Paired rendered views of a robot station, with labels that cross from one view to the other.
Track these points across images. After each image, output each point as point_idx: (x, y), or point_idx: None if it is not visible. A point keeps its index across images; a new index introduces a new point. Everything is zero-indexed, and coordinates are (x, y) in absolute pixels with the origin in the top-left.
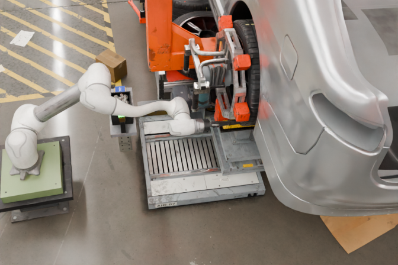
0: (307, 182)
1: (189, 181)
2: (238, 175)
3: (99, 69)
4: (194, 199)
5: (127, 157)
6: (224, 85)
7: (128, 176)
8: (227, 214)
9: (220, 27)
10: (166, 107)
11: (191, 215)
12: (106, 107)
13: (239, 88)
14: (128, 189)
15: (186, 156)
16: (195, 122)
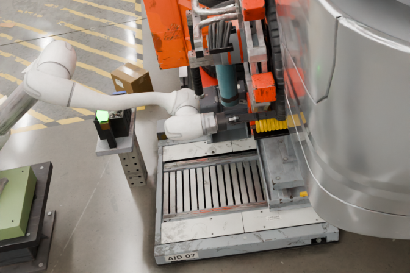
0: (345, 158)
1: (218, 222)
2: (296, 211)
3: (56, 46)
4: (224, 247)
5: (138, 194)
6: (232, 47)
7: (135, 219)
8: (277, 271)
9: None
10: (163, 101)
11: (219, 272)
12: (57, 92)
13: (254, 47)
14: (133, 237)
15: (219, 187)
16: (202, 117)
